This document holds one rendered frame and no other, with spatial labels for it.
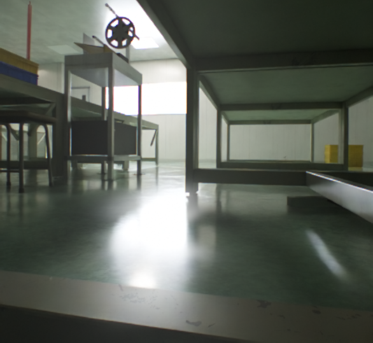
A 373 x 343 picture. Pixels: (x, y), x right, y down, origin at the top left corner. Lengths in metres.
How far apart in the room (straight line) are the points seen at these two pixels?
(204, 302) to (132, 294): 0.04
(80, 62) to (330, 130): 6.30
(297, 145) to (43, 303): 7.56
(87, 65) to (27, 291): 2.58
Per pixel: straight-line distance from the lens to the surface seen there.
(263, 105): 2.94
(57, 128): 2.72
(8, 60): 3.78
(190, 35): 1.31
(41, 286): 0.21
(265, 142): 7.59
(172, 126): 7.87
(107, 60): 2.65
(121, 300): 0.18
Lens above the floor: 0.23
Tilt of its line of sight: 1 degrees down
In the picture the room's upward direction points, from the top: 1 degrees clockwise
